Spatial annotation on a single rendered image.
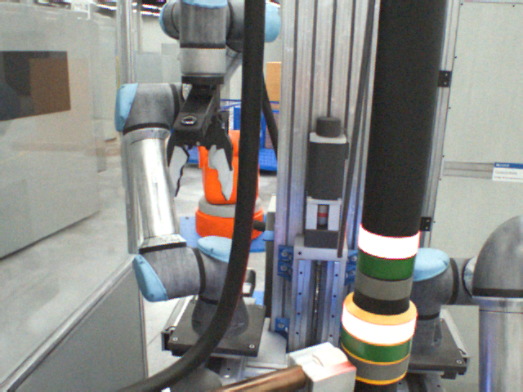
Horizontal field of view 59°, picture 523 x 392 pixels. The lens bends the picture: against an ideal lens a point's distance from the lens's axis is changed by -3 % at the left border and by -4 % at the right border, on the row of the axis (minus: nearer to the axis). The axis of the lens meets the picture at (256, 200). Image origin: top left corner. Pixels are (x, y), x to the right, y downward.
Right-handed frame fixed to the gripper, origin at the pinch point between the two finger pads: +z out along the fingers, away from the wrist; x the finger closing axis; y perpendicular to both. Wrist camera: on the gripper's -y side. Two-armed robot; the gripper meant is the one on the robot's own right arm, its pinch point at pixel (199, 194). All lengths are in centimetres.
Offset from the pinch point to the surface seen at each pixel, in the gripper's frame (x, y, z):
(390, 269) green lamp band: -25, -52, -12
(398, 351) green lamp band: -26, -52, -7
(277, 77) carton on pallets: 72, 767, 15
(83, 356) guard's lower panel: 45, 33, 63
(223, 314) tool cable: -17, -57, -11
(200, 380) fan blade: -10.9, -40.2, 6.1
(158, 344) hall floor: 73, 163, 148
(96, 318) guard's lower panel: 45, 42, 55
